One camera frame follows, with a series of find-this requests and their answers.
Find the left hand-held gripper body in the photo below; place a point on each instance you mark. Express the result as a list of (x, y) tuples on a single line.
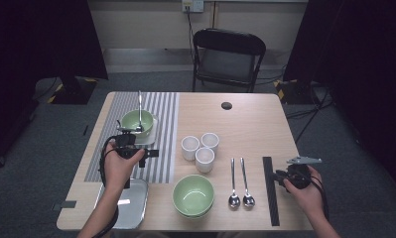
[(126, 145)]

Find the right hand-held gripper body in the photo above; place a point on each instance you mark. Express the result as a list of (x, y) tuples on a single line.
[(299, 175)]

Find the metal spoon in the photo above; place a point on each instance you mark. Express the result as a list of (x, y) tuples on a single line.
[(139, 127), (248, 200), (234, 200)]

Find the row of black chopsticks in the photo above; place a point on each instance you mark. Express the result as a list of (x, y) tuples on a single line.
[(271, 205)]

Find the green bowl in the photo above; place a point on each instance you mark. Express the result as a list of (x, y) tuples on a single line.
[(131, 119), (192, 195), (193, 217)]

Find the white cup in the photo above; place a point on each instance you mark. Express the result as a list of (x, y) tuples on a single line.
[(190, 148), (210, 140), (204, 162)]

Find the person's right hand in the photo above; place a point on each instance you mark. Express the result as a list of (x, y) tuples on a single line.
[(311, 201)]

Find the person's left hand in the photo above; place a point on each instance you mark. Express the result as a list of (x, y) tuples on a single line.
[(119, 175)]

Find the grey striped placemat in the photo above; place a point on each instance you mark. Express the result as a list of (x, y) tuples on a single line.
[(165, 132)]

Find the small black floor object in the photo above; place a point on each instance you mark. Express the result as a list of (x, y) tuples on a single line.
[(85, 130)]

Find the black stand base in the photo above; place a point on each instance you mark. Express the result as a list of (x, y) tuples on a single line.
[(298, 94), (73, 94)]

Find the grey tape strip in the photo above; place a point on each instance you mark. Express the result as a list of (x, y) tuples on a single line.
[(65, 205)]

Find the black curtain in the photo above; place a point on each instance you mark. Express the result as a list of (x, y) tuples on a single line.
[(367, 66), (36, 39)]

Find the black folding chair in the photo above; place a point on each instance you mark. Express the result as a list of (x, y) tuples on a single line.
[(228, 41)]

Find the wall conduit pipe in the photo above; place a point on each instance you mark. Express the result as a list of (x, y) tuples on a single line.
[(213, 15)]

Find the wall power outlet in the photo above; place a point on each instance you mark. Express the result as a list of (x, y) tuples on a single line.
[(197, 6)]

